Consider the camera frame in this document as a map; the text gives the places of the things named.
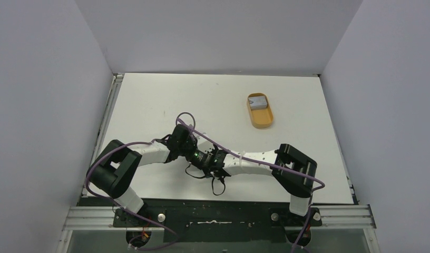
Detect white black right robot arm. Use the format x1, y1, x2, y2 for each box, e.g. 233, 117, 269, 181
185, 144, 317, 225

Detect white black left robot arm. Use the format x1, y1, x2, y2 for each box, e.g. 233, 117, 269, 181
85, 124, 198, 226

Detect grey credit card stack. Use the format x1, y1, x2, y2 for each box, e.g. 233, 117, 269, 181
248, 95, 268, 111

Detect yellow oval tray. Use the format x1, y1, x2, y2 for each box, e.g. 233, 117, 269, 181
246, 93, 273, 129

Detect black thin wire loop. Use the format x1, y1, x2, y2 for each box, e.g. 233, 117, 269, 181
185, 164, 227, 197

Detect aluminium frame rail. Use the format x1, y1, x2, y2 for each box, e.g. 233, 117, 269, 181
57, 198, 380, 252

